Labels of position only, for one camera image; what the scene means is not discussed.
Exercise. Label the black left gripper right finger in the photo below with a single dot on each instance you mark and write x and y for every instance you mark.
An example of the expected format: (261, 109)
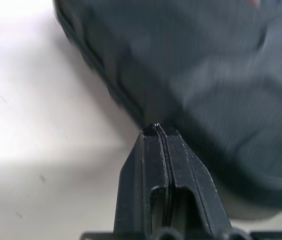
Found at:
(193, 185)

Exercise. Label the black tool case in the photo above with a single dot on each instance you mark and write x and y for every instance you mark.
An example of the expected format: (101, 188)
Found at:
(193, 82)

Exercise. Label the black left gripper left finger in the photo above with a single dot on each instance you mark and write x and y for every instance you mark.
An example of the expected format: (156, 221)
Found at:
(145, 185)

